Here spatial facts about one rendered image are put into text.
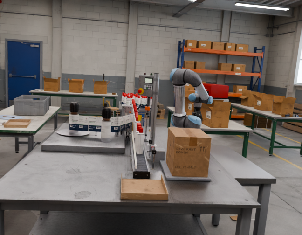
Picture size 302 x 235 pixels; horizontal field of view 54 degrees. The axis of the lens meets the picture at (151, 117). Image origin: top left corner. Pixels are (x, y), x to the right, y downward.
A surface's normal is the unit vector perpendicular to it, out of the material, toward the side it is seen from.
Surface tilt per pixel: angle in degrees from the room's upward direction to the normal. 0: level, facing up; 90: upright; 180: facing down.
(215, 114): 91
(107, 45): 90
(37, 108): 90
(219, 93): 90
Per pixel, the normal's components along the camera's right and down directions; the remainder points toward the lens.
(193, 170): 0.09, 0.17
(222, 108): 0.24, 0.34
